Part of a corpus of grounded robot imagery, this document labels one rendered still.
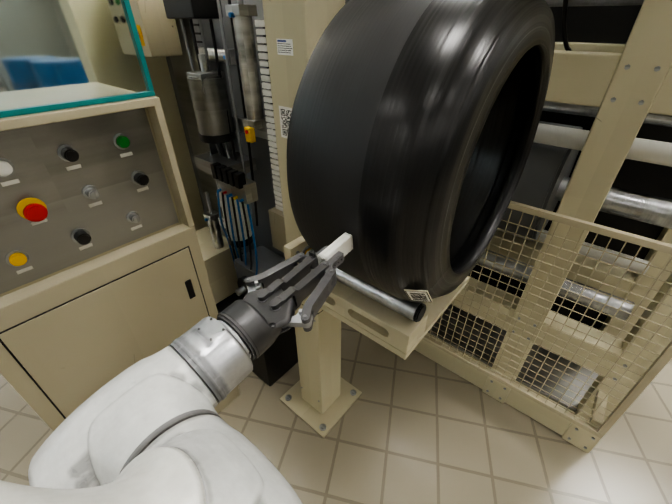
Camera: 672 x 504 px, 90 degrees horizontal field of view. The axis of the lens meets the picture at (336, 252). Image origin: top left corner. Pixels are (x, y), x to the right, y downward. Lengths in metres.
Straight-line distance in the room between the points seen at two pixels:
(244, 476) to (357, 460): 1.27
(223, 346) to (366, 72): 0.40
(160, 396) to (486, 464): 1.43
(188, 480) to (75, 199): 0.86
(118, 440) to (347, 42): 0.55
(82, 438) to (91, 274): 0.71
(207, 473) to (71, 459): 0.15
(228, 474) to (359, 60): 0.50
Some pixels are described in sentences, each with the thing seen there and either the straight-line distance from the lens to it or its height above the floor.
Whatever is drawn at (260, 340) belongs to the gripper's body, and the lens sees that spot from 0.43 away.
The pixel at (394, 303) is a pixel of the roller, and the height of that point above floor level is 0.91.
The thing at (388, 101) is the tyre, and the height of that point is 1.34.
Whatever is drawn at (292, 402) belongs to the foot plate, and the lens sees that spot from 1.67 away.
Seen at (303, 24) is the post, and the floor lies 1.42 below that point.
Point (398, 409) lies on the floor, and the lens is 1.68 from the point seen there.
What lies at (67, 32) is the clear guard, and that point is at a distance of 0.99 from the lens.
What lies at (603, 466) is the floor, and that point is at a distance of 1.87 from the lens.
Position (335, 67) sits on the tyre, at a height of 1.37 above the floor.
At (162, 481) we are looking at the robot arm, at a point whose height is 1.18.
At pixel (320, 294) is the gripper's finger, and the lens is 0.46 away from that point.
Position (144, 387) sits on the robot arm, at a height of 1.13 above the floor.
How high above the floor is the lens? 1.43
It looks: 34 degrees down
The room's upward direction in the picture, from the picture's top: straight up
